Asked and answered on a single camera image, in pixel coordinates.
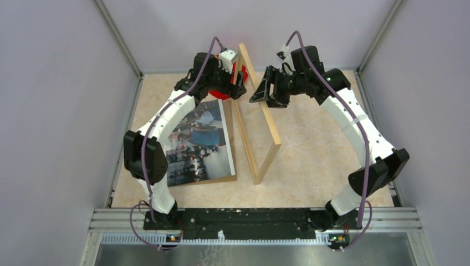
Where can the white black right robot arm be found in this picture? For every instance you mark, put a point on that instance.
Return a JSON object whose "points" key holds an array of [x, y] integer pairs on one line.
{"points": [[381, 162]]}

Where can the aluminium rail front edge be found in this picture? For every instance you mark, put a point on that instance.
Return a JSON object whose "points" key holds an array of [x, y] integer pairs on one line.
{"points": [[388, 236]]}

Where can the light wooden picture frame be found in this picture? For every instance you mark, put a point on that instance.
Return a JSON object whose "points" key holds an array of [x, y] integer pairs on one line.
{"points": [[259, 135]]}

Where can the red crumpled cloth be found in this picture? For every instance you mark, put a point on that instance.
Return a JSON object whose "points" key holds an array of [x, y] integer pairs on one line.
{"points": [[217, 78]]}

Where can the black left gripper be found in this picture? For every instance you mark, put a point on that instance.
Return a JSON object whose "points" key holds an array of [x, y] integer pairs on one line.
{"points": [[235, 91]]}

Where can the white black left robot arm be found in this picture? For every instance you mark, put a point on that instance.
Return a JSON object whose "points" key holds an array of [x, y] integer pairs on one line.
{"points": [[144, 155]]}

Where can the brown cardboard backing board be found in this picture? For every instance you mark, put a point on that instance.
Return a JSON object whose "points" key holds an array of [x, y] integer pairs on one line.
{"points": [[220, 147]]}

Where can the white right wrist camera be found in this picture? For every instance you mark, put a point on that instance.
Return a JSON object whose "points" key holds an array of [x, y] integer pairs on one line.
{"points": [[283, 53]]}

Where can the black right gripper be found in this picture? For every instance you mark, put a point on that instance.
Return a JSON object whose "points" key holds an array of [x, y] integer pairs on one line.
{"points": [[262, 93]]}

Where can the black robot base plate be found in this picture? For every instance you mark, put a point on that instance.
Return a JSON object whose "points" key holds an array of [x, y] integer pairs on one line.
{"points": [[188, 218]]}

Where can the printed colour photo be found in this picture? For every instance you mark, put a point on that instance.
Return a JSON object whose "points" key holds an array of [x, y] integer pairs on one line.
{"points": [[200, 143]]}

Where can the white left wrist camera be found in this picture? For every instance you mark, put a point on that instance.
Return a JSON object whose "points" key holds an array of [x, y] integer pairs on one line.
{"points": [[228, 58]]}

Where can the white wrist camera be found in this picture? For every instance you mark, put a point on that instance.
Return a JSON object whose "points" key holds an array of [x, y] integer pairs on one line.
{"points": [[283, 53], [228, 58]]}

